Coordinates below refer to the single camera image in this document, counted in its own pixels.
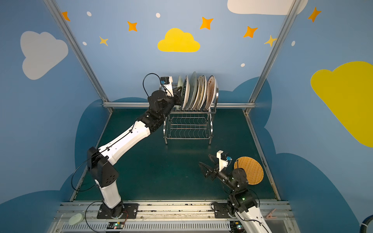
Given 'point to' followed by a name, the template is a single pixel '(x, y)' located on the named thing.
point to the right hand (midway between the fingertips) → (207, 158)
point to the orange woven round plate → (253, 169)
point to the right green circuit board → (236, 226)
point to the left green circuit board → (115, 225)
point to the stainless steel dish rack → (181, 124)
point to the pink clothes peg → (270, 215)
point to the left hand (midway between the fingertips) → (183, 85)
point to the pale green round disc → (76, 219)
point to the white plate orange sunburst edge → (195, 103)
